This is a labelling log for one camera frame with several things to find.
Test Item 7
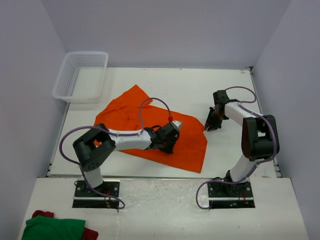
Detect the orange t shirt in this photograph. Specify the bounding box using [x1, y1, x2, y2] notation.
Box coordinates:
[94, 85, 208, 173]

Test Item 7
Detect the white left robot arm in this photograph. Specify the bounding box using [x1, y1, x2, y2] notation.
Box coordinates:
[73, 120, 183, 197]

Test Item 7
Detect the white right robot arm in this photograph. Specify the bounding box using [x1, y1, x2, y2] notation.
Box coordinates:
[204, 90, 280, 197]

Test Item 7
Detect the white plastic basket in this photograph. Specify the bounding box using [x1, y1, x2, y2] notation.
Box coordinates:
[52, 51, 109, 104]

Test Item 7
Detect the red folded t shirt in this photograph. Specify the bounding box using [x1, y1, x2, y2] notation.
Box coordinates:
[31, 210, 99, 240]

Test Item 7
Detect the green folded t shirt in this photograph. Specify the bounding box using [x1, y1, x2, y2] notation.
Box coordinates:
[21, 216, 86, 240]

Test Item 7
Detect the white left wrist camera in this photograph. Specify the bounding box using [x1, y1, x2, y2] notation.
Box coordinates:
[170, 120, 183, 132]

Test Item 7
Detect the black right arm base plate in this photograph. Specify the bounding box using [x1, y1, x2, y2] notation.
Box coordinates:
[207, 177, 256, 209]

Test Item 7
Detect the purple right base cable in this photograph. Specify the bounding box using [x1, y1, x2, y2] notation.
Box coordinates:
[195, 179, 241, 211]

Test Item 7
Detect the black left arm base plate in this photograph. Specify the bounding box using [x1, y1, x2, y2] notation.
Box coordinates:
[72, 180, 120, 209]

